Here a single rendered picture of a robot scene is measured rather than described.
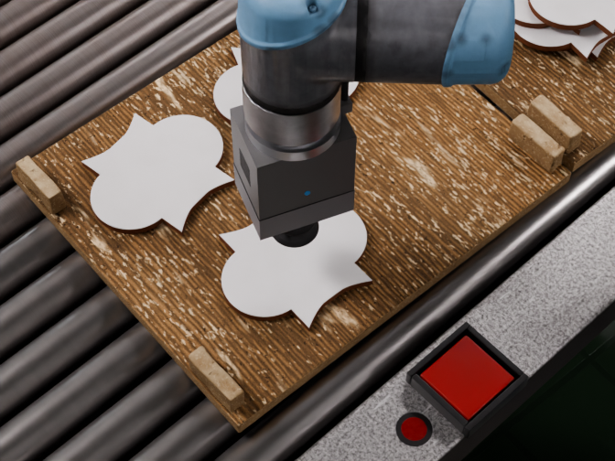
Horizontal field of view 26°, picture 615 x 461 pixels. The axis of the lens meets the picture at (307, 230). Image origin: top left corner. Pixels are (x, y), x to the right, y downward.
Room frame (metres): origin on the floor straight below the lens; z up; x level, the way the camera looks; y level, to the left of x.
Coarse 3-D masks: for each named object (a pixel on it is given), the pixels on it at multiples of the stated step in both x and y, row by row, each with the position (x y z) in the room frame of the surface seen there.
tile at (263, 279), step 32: (320, 224) 0.67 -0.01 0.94; (352, 224) 0.67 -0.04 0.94; (256, 256) 0.64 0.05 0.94; (288, 256) 0.64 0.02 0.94; (320, 256) 0.64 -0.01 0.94; (352, 256) 0.64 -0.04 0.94; (224, 288) 0.61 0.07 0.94; (256, 288) 0.61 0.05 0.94; (288, 288) 0.61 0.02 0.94; (320, 288) 0.61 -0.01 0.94; (352, 288) 0.61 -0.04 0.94
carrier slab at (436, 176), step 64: (192, 64) 0.87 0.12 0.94; (128, 128) 0.79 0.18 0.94; (384, 128) 0.79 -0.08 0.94; (448, 128) 0.79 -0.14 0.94; (64, 192) 0.72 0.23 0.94; (384, 192) 0.72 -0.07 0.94; (448, 192) 0.72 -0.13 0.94; (512, 192) 0.72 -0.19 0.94; (128, 256) 0.64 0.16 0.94; (192, 256) 0.64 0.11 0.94; (384, 256) 0.64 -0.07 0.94; (448, 256) 0.64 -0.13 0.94; (192, 320) 0.58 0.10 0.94; (256, 320) 0.58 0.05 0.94; (320, 320) 0.58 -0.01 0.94; (384, 320) 0.58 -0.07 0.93; (256, 384) 0.51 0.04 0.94
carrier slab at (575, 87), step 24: (528, 48) 0.89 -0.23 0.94; (528, 72) 0.86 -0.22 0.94; (552, 72) 0.86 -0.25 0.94; (576, 72) 0.86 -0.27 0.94; (600, 72) 0.86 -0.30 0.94; (504, 96) 0.83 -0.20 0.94; (528, 96) 0.83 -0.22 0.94; (552, 96) 0.83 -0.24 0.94; (576, 96) 0.83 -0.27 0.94; (600, 96) 0.83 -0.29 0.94; (576, 120) 0.80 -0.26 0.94; (600, 120) 0.80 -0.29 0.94; (600, 144) 0.77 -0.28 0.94; (576, 168) 0.75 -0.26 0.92
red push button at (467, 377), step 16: (464, 336) 0.57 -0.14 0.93; (448, 352) 0.55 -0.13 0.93; (464, 352) 0.55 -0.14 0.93; (480, 352) 0.55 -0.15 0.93; (432, 368) 0.53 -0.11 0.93; (448, 368) 0.53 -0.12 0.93; (464, 368) 0.53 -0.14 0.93; (480, 368) 0.53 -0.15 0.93; (496, 368) 0.53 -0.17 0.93; (432, 384) 0.52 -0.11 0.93; (448, 384) 0.52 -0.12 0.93; (464, 384) 0.52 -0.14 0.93; (480, 384) 0.52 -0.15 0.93; (496, 384) 0.52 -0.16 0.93; (448, 400) 0.50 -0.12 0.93; (464, 400) 0.50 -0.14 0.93; (480, 400) 0.50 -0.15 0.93; (464, 416) 0.49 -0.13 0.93
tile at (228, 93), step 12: (240, 48) 0.89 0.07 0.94; (240, 60) 0.87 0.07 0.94; (228, 72) 0.86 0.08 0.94; (240, 72) 0.86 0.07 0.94; (216, 84) 0.84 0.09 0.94; (228, 84) 0.84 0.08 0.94; (240, 84) 0.84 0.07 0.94; (216, 96) 0.83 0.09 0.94; (228, 96) 0.83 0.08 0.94; (240, 96) 0.83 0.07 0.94; (216, 108) 0.81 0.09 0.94; (228, 108) 0.81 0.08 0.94; (228, 120) 0.80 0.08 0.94
